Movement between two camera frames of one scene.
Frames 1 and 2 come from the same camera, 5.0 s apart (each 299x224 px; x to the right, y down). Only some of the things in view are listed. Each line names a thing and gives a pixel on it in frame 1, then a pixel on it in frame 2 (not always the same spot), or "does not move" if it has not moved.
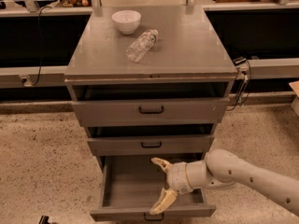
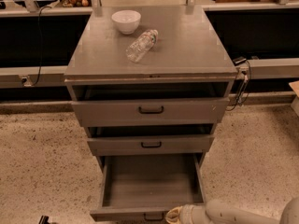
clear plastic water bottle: (142, 45) does not move
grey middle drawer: (144, 140) does not move
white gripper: (177, 177) to (192, 215)
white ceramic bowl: (127, 21) does not move
